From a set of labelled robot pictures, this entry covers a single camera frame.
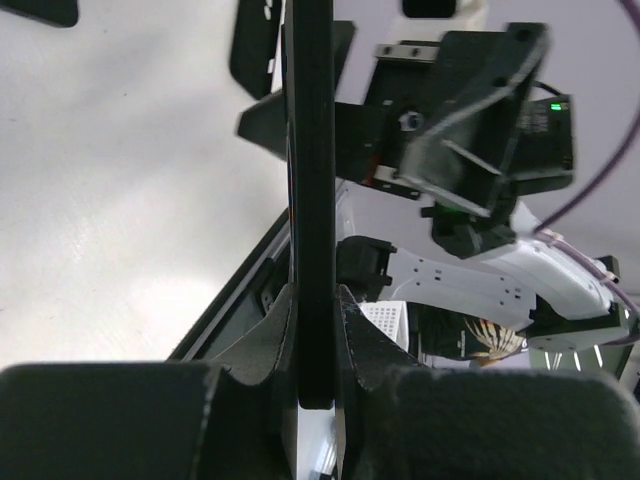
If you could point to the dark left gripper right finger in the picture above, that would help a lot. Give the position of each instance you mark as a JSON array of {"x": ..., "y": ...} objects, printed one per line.
[{"x": 398, "y": 419}]

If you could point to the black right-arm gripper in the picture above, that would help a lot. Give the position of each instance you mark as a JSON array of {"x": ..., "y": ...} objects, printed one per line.
[{"x": 472, "y": 102}]

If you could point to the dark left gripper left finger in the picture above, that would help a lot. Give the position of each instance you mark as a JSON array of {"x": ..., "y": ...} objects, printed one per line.
[{"x": 231, "y": 417}]

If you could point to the teal-edged smartphone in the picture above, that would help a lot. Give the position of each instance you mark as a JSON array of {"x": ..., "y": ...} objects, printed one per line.
[{"x": 309, "y": 84}]

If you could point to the black smartphone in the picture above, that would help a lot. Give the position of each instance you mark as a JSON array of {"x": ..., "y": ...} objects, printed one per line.
[{"x": 253, "y": 45}]

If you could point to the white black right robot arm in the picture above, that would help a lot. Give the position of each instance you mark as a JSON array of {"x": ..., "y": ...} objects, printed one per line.
[{"x": 535, "y": 275}]

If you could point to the person in background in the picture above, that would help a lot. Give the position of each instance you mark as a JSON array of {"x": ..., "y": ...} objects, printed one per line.
[{"x": 460, "y": 337}]

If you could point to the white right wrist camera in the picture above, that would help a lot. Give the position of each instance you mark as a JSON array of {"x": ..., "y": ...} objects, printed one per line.
[{"x": 440, "y": 15}]

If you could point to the black table edge rail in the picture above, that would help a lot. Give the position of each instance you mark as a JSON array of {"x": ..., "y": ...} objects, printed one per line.
[{"x": 245, "y": 299}]

